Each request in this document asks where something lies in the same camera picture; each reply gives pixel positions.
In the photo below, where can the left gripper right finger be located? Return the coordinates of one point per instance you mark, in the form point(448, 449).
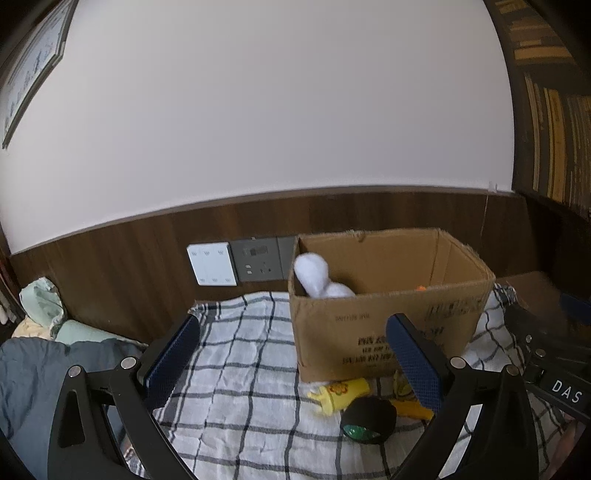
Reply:
point(503, 444)

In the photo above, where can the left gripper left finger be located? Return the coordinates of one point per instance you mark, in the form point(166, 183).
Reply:
point(82, 444)

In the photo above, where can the black mesh ball toy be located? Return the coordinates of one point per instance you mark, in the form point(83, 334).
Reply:
point(369, 420)

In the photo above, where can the white plush toy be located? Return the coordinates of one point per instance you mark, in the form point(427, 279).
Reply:
point(312, 271)

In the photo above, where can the yellow toy gun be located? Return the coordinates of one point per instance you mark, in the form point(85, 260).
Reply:
point(405, 400)

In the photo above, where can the person's right hand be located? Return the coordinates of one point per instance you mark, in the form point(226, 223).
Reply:
point(571, 459)

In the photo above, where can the wooden nightstand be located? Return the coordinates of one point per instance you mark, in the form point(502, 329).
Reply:
point(537, 294)

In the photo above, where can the grey blue duvet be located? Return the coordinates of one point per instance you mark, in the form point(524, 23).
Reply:
point(32, 373)

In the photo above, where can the light green pillow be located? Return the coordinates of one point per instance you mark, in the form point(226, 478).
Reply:
point(47, 318)

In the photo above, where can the black white plaid blanket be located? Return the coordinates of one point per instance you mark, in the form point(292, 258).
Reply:
point(240, 410)

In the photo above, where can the yellow flower toy cup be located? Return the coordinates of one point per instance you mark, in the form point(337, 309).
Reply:
point(338, 396)

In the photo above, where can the brown cardboard box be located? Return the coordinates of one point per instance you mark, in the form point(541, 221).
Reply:
point(438, 282)

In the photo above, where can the dark wooden bookshelf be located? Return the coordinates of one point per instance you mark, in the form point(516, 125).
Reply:
point(551, 107)

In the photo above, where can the white wall switch panel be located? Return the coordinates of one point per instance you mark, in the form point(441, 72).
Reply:
point(211, 264)

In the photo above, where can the grey wall socket panel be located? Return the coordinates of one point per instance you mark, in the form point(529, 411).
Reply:
point(262, 259)

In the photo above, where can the framed wall picture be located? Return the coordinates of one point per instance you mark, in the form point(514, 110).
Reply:
point(33, 62)

